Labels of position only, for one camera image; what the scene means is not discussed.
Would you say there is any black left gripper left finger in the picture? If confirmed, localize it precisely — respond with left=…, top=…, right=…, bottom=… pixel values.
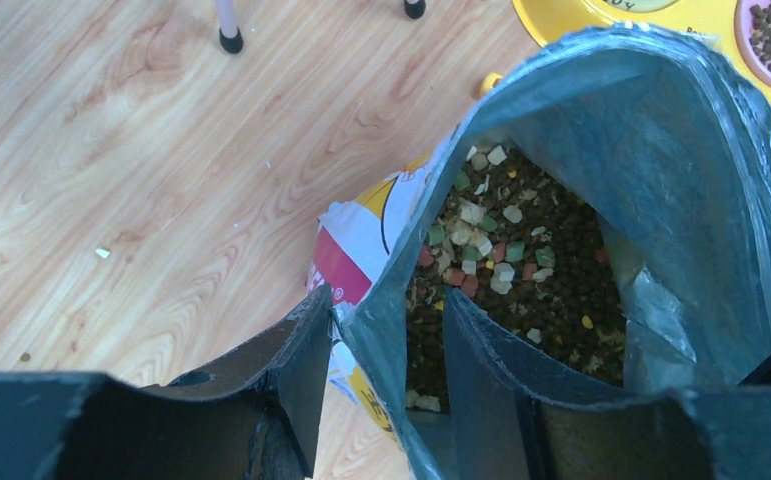
left=0, top=286, right=332, bottom=479

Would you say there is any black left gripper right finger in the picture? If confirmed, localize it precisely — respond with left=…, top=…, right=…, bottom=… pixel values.
left=443, top=290, right=771, bottom=479

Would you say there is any pet food bag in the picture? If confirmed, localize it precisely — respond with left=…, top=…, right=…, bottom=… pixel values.
left=307, top=23, right=771, bottom=479

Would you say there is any brown pet food kibble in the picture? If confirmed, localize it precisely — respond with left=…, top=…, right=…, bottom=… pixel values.
left=406, top=25, right=771, bottom=411

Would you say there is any pink tripod stand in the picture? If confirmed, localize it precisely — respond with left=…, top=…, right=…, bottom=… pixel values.
left=214, top=0, right=427, bottom=56

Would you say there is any cream bowl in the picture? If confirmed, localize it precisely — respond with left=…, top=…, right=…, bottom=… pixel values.
left=604, top=0, right=676, bottom=13

